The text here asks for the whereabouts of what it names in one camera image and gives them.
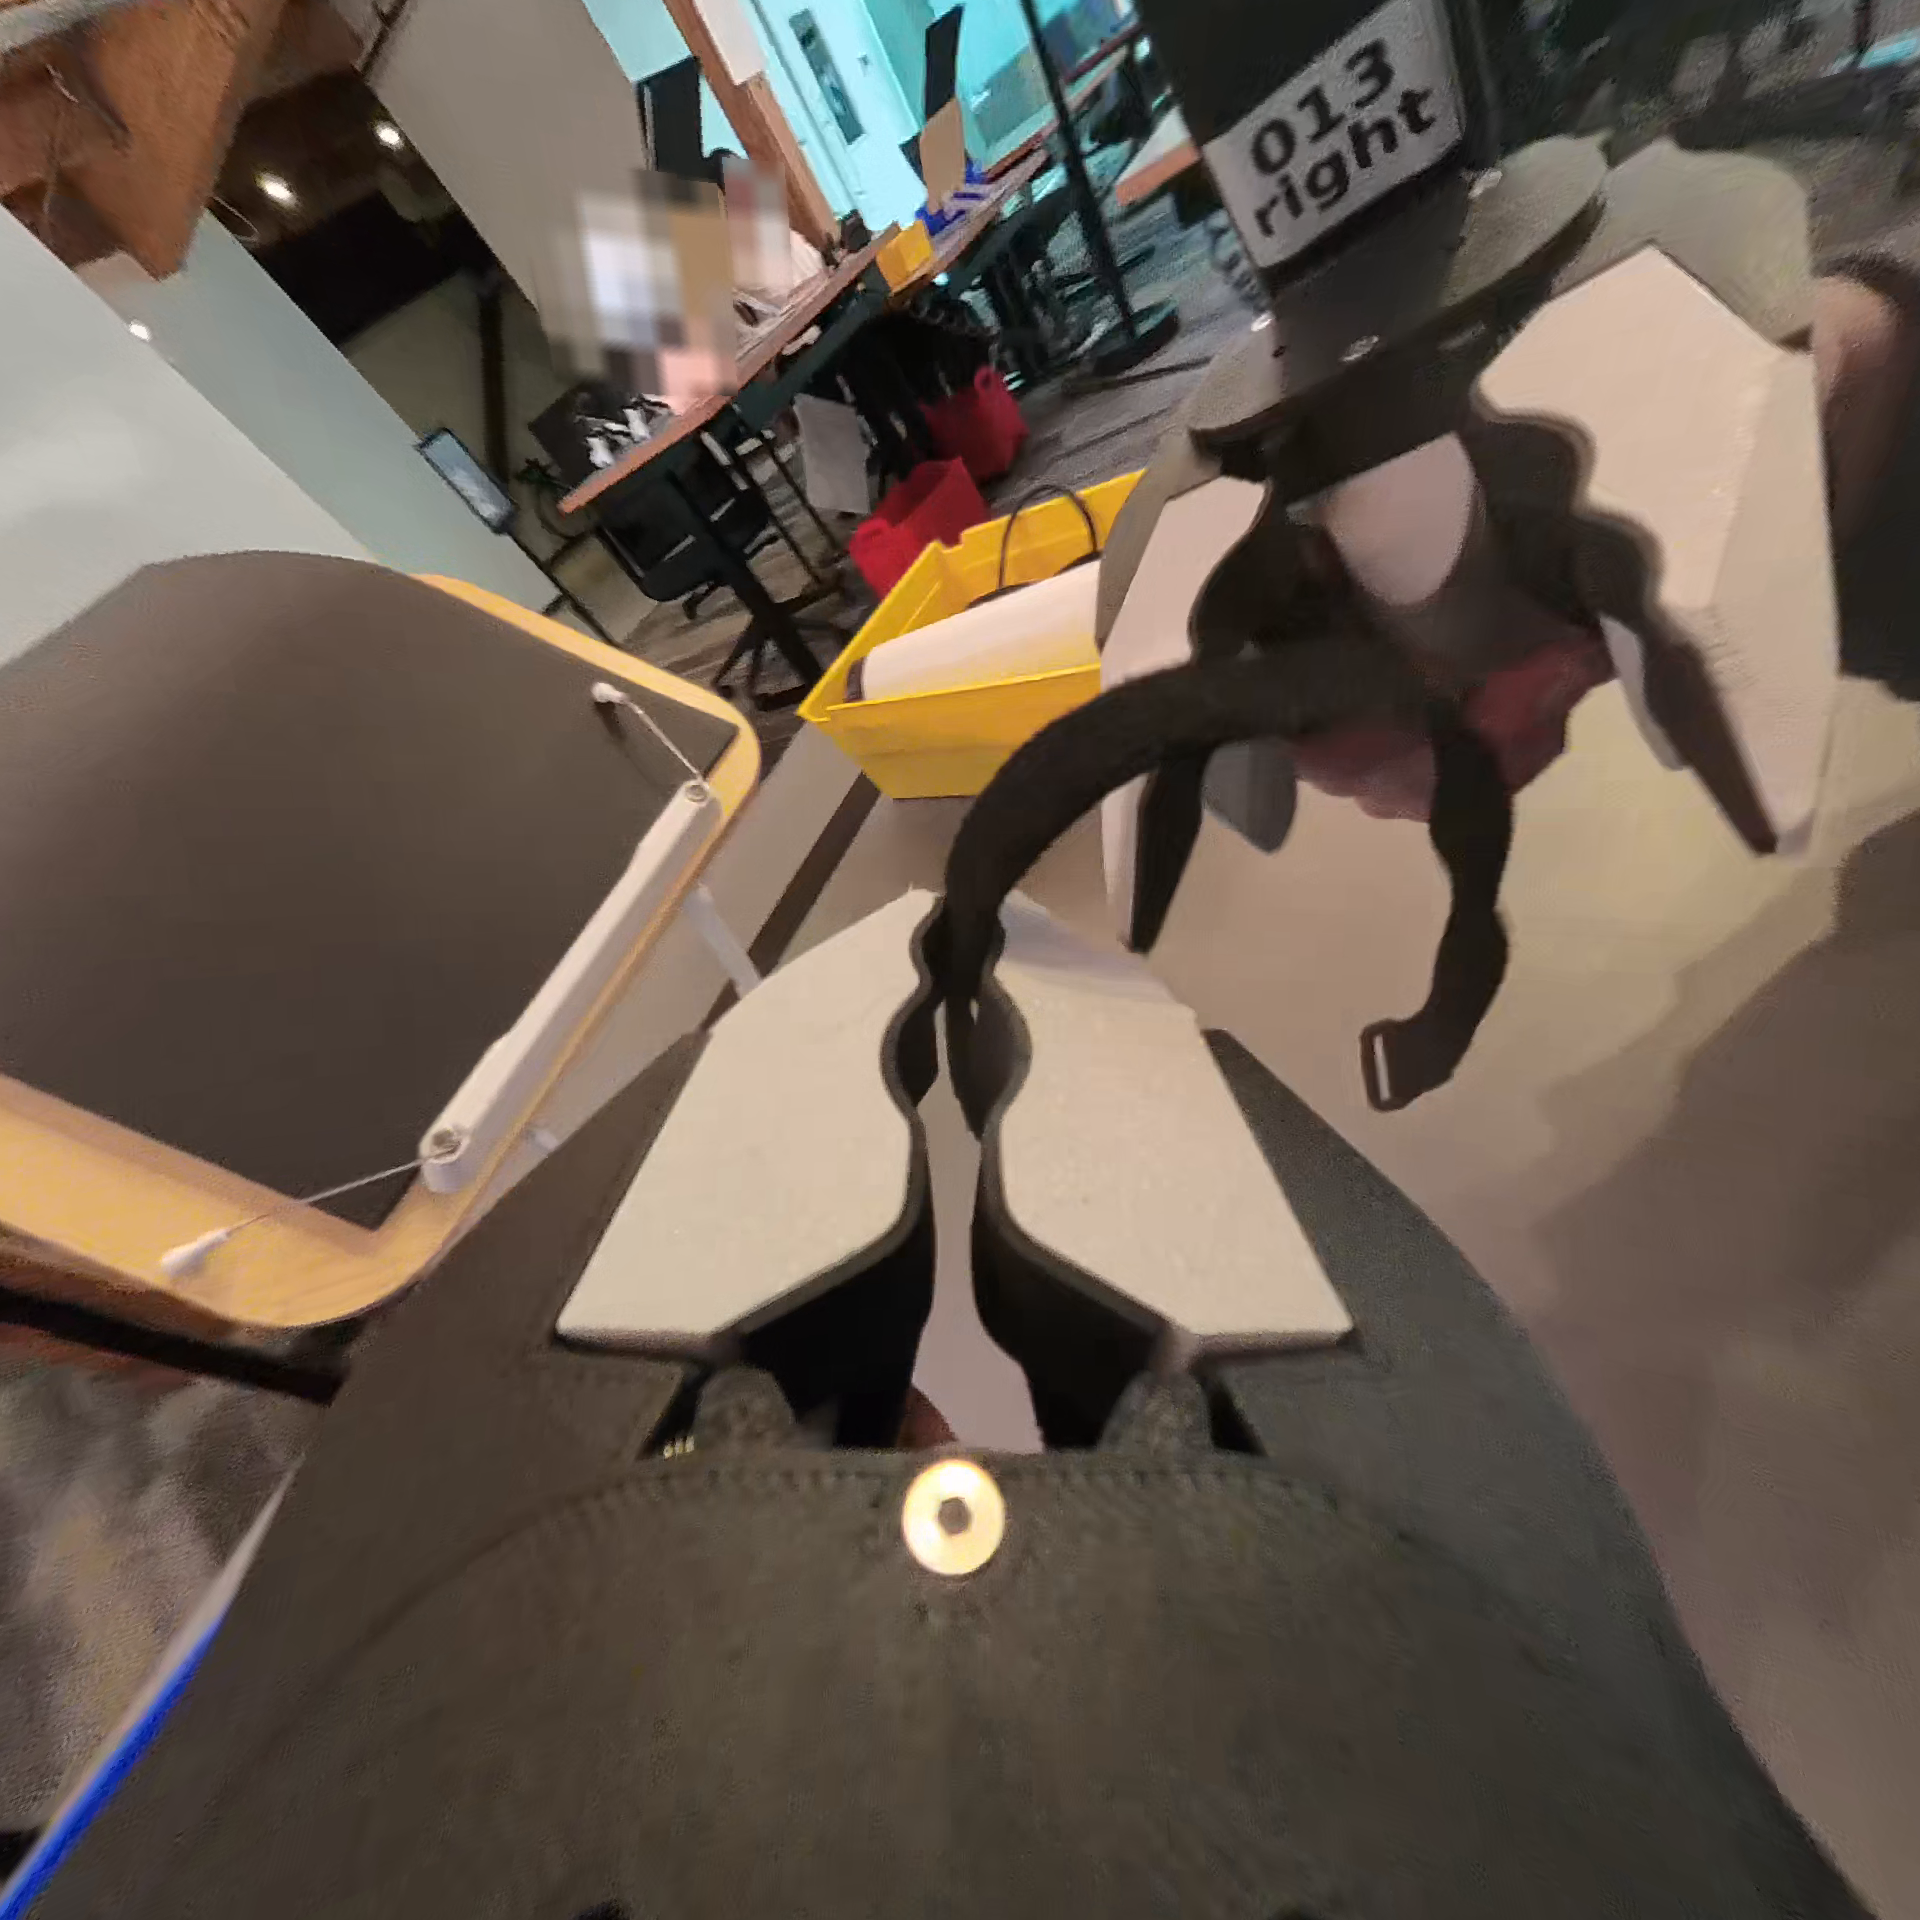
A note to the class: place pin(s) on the yellow bin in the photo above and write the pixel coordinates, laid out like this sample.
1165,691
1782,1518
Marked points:
960,737

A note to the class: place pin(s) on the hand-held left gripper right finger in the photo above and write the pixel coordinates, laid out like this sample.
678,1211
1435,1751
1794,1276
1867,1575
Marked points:
1171,1200

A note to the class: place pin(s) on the white roll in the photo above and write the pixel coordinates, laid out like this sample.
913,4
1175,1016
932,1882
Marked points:
990,637

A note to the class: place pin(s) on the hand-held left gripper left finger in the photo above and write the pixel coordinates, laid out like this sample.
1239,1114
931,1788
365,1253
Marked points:
750,1200

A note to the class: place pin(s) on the large blue bin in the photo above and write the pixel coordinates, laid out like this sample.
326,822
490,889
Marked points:
120,1740

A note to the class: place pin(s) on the small dark sign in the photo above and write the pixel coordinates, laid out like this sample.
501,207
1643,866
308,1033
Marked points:
466,481

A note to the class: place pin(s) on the red bin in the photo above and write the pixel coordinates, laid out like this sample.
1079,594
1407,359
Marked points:
977,421
916,526

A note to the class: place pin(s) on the black board with wooden rim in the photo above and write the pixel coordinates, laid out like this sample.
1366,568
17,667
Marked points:
271,871

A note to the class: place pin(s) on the dark wooden desk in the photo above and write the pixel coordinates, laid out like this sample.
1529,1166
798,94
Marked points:
750,346

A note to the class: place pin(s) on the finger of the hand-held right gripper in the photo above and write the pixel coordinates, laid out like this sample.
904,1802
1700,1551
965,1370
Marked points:
1711,450
1157,600

